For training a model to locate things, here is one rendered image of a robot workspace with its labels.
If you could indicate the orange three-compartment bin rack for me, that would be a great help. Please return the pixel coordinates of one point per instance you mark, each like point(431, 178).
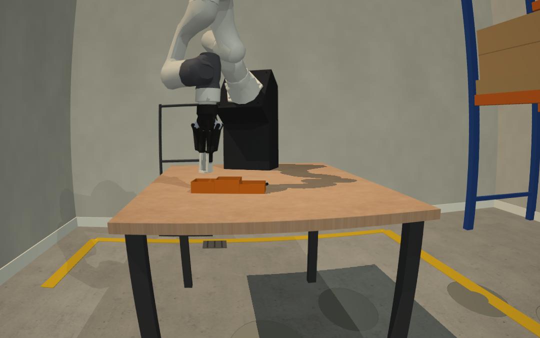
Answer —
point(227, 185)

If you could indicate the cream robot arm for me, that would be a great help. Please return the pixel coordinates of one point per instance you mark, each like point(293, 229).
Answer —
point(225, 53)

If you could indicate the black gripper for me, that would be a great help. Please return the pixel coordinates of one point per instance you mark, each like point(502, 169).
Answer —
point(206, 137)

